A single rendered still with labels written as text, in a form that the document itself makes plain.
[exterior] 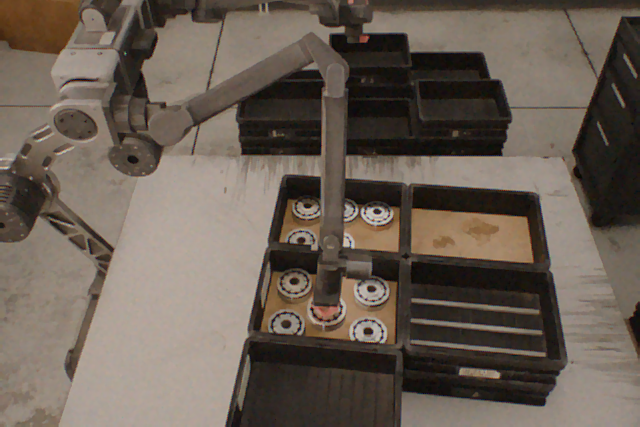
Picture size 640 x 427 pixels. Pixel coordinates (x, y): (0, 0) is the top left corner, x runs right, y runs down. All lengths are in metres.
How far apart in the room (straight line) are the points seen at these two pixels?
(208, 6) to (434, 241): 0.96
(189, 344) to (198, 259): 0.32
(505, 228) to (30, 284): 2.11
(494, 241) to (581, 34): 2.90
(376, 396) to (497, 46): 3.17
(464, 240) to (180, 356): 0.92
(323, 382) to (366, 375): 0.11
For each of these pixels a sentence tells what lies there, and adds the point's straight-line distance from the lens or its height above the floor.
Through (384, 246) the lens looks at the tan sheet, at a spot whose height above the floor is 0.83.
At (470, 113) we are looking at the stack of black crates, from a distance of 3.05.
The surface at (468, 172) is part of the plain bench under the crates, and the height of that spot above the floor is 0.70.
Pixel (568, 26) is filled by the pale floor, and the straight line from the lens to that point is 4.82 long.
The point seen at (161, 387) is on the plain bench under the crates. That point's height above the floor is 0.70.
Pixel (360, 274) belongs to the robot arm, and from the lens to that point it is 1.50.
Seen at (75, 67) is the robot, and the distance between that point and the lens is 1.54.
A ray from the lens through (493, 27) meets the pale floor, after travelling 4.67.
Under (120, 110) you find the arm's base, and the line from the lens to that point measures 1.46.
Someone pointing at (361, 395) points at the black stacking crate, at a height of 0.83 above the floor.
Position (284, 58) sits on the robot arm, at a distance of 1.39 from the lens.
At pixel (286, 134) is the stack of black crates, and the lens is 2.84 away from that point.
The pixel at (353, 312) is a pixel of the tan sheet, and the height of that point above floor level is 0.83.
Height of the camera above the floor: 2.33
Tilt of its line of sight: 46 degrees down
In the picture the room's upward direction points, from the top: 1 degrees counter-clockwise
